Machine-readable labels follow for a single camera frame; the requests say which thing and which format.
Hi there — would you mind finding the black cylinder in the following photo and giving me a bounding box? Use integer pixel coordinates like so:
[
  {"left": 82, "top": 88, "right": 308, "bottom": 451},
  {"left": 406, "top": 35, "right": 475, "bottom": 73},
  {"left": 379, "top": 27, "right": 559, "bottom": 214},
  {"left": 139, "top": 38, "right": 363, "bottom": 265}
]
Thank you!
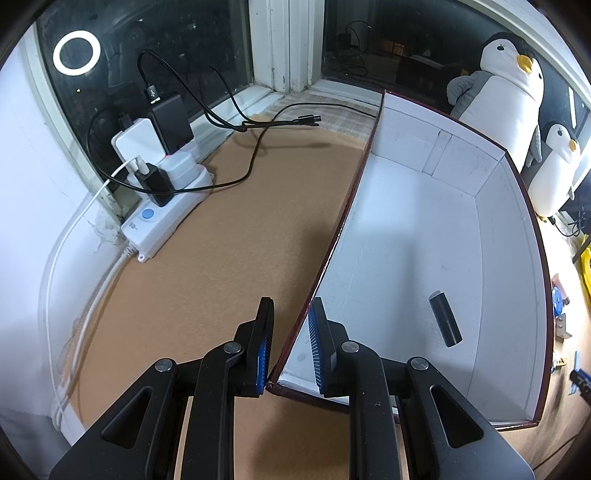
[{"left": 428, "top": 291, "right": 463, "bottom": 348}]

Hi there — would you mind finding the yellow object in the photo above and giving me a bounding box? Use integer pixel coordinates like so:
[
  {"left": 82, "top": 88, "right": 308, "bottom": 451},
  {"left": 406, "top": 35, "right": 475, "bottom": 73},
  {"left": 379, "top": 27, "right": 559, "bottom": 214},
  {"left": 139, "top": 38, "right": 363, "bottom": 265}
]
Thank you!
[{"left": 579, "top": 244, "right": 591, "bottom": 296}]

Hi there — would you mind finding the black USB charger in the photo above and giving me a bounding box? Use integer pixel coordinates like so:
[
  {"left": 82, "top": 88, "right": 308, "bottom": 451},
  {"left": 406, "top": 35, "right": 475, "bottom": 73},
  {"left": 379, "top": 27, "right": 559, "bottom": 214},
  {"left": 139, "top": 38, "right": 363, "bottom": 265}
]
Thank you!
[{"left": 136, "top": 161, "right": 175, "bottom": 208}]

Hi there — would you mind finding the white USB cable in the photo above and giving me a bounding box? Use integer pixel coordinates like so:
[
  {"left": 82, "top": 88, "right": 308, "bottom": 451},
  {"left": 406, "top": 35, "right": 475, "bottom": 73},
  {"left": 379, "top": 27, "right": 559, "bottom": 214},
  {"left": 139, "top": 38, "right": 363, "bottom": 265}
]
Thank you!
[{"left": 44, "top": 159, "right": 144, "bottom": 416}]

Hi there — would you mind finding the white cardboard box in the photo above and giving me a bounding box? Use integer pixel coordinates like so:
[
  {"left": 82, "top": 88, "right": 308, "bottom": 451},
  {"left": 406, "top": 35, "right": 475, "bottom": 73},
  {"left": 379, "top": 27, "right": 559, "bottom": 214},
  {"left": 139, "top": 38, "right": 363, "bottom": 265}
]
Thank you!
[{"left": 267, "top": 90, "right": 555, "bottom": 432}]

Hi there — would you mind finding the white plug adapter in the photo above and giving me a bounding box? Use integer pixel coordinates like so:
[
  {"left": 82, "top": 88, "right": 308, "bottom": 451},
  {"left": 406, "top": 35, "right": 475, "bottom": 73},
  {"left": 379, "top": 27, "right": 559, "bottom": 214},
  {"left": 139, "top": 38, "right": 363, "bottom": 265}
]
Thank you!
[{"left": 161, "top": 150, "right": 200, "bottom": 183}]

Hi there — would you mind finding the small penguin plush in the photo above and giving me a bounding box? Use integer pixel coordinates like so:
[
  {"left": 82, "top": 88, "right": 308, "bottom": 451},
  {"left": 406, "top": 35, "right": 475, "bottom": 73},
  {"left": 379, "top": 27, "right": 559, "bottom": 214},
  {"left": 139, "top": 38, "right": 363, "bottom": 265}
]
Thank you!
[{"left": 526, "top": 121, "right": 581, "bottom": 220}]

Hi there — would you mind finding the long black cable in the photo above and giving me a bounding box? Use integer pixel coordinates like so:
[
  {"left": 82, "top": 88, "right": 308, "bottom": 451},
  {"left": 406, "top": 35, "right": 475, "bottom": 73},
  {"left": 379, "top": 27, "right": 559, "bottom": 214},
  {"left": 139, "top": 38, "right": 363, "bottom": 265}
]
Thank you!
[{"left": 87, "top": 104, "right": 382, "bottom": 190}]

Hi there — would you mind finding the white power cord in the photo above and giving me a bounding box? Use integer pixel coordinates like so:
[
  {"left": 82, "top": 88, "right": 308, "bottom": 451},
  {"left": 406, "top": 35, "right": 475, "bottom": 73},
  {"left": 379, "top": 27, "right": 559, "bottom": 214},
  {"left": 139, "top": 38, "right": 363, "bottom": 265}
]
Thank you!
[{"left": 60, "top": 249, "right": 137, "bottom": 402}]

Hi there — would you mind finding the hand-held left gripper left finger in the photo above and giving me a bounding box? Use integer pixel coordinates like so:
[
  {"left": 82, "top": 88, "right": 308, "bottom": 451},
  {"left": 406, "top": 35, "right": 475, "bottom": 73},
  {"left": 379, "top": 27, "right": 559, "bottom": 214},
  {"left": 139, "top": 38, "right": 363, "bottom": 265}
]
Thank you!
[{"left": 48, "top": 296, "right": 276, "bottom": 480}]

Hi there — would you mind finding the black power adapter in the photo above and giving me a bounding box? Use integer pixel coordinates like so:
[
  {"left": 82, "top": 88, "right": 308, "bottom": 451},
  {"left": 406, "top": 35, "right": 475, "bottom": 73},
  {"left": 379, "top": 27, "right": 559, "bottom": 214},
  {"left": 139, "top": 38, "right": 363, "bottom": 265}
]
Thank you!
[{"left": 148, "top": 92, "right": 195, "bottom": 153}]

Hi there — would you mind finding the black USB cable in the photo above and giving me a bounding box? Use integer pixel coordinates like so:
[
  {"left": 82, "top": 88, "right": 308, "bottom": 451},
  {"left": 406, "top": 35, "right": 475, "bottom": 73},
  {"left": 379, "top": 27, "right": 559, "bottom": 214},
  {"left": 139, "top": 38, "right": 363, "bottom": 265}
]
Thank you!
[{"left": 137, "top": 50, "right": 324, "bottom": 134}]

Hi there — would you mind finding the large penguin plush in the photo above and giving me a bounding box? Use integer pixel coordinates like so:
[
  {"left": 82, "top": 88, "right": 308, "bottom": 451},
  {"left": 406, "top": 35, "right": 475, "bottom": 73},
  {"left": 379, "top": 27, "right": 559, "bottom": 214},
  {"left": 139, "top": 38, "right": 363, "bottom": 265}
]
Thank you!
[{"left": 447, "top": 31, "right": 546, "bottom": 167}]

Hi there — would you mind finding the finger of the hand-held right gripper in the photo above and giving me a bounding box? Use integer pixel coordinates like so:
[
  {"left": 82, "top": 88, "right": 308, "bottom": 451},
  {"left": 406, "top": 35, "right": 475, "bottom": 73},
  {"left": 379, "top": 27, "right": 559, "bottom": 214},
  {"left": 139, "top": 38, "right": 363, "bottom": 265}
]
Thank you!
[{"left": 569, "top": 351, "right": 591, "bottom": 395}]

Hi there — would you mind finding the white flat power adapter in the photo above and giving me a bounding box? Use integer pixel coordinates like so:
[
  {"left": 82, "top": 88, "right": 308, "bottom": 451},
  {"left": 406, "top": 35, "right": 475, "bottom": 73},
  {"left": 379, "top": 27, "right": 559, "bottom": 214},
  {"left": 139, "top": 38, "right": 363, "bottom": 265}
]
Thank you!
[{"left": 112, "top": 117, "right": 167, "bottom": 162}]

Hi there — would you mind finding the white power strip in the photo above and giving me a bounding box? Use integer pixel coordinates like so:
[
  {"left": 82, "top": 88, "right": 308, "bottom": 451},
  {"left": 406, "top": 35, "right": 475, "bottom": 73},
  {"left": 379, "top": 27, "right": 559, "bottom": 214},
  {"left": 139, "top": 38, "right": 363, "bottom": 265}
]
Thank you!
[{"left": 121, "top": 166, "right": 214, "bottom": 264}]

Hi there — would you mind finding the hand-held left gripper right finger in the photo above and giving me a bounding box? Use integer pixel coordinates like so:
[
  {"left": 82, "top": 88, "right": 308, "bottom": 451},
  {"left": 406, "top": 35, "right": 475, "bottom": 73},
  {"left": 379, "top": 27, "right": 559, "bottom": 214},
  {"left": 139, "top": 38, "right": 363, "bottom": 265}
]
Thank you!
[{"left": 307, "top": 296, "right": 536, "bottom": 480}]

